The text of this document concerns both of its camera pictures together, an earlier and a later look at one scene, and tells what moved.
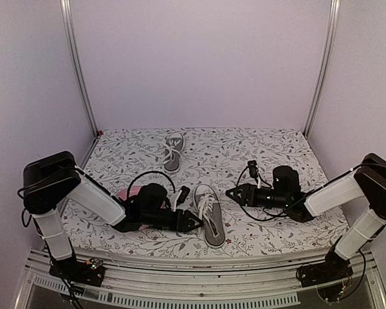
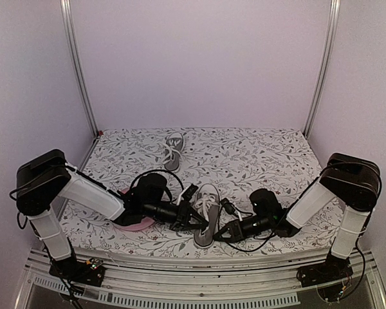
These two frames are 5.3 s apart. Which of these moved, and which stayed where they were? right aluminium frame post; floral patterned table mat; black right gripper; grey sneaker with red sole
Moved: black right gripper
Stayed: grey sneaker with red sole; floral patterned table mat; right aluminium frame post
